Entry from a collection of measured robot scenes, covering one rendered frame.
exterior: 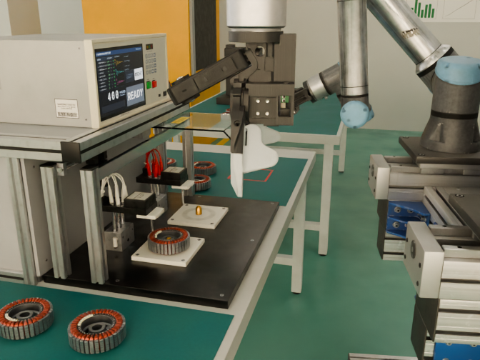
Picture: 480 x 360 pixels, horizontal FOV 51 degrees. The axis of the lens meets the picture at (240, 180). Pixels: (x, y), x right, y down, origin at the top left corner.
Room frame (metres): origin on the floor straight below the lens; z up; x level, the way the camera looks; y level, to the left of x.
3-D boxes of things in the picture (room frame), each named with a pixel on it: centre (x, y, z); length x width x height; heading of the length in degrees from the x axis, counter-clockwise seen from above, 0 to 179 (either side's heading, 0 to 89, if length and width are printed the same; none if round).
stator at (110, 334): (0.86, 0.29, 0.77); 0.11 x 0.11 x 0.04
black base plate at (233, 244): (1.33, 0.17, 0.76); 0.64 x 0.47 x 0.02; 165
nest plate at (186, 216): (1.45, 0.13, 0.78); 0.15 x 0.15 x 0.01; 75
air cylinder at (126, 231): (1.25, 0.33, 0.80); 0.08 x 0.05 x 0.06; 165
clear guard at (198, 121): (1.51, 0.12, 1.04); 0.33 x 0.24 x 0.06; 75
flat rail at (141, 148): (1.35, 0.26, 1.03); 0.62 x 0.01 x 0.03; 165
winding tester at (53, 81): (1.42, 0.47, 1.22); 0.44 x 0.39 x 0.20; 165
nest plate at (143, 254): (1.21, 0.19, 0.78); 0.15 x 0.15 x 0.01; 75
